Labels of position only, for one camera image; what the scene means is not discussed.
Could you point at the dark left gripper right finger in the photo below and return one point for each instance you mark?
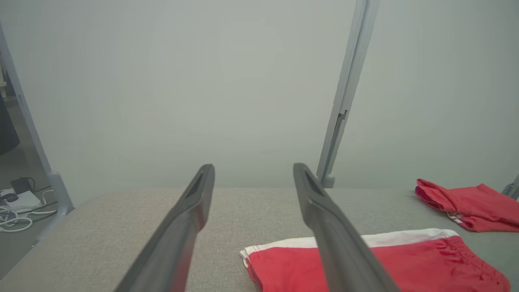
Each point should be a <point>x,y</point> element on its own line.
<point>340,251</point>

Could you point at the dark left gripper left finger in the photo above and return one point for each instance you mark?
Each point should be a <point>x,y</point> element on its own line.
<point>174,243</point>

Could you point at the red shorts with white stripe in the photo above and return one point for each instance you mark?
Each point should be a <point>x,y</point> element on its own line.
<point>425,267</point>

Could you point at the red basketball jersey number 23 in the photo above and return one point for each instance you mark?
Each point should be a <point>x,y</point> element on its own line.
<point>478,207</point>

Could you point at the white power strip with adapter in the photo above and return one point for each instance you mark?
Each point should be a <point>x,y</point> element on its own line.
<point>26,199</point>

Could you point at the black power adapter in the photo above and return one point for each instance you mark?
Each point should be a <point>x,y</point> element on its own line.
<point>21,185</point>

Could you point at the grey partition end post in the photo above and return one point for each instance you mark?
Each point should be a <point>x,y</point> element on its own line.
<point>61,194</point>

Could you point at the grey partition post double foot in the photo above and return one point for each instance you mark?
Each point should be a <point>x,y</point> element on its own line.
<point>348,81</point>

